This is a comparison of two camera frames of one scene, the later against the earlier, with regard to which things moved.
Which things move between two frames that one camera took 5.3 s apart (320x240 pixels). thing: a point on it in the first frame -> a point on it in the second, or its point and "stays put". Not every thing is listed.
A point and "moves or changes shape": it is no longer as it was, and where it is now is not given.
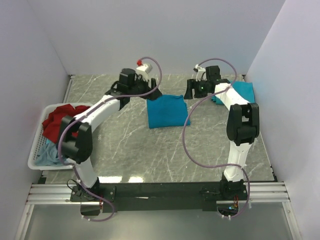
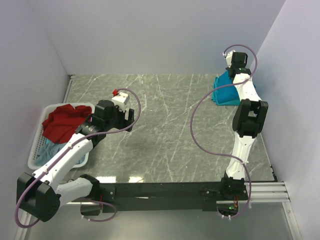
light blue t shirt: x=49 y=156 stays put
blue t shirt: x=167 y=111 moves or changes shape
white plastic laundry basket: x=40 y=139 stays put
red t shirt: x=51 y=126 stays put
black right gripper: x=192 y=84 -> x=228 y=68
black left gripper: x=148 y=89 -> x=125 y=124
